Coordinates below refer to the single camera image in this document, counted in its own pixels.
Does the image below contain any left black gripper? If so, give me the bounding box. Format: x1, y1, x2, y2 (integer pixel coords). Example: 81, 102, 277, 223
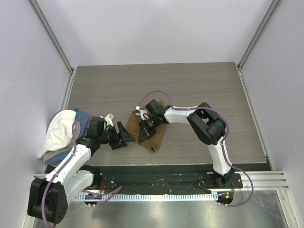
98, 121, 134, 150

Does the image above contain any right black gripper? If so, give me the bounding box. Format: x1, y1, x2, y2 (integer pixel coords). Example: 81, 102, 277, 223
138, 115, 160, 143

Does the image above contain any brown cloth napkin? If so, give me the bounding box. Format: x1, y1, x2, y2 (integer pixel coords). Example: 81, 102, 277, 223
125, 101, 166, 152

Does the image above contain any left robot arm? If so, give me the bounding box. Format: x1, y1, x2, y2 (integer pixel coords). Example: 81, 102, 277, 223
27, 116, 135, 228

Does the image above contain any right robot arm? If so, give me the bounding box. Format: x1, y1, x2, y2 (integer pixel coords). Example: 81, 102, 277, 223
134, 100, 234, 188

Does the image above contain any blue checkered cloth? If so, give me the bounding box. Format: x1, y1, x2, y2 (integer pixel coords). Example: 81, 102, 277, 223
45, 108, 90, 166

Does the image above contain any white cloth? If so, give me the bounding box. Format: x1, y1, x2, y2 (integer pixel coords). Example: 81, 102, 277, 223
38, 110, 76, 158

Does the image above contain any grey cloth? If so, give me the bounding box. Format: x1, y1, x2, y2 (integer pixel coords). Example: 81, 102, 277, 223
43, 121, 81, 162

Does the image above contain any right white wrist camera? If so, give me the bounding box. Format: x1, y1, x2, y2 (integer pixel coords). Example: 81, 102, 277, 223
134, 106, 150, 120

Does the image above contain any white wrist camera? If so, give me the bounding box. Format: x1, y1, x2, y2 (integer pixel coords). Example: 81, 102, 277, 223
134, 106, 150, 120
104, 114, 114, 128

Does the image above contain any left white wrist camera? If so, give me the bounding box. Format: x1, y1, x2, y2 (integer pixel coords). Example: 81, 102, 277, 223
104, 114, 114, 128

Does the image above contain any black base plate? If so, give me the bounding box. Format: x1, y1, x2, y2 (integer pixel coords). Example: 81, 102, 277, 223
88, 164, 243, 195

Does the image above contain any slotted cable duct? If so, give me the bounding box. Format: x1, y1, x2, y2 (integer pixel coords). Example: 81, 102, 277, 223
74, 192, 218, 202

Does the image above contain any aluminium front rail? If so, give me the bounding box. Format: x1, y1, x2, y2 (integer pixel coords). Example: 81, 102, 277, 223
35, 171, 288, 191

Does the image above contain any left aluminium frame post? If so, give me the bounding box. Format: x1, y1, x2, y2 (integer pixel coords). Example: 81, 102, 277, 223
28, 0, 74, 74

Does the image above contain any aluminium frame post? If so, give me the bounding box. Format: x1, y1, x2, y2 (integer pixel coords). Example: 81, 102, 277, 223
28, 0, 74, 74
237, 0, 282, 70

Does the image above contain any right aluminium frame post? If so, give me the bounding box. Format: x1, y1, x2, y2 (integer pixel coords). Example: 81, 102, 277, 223
237, 0, 282, 70

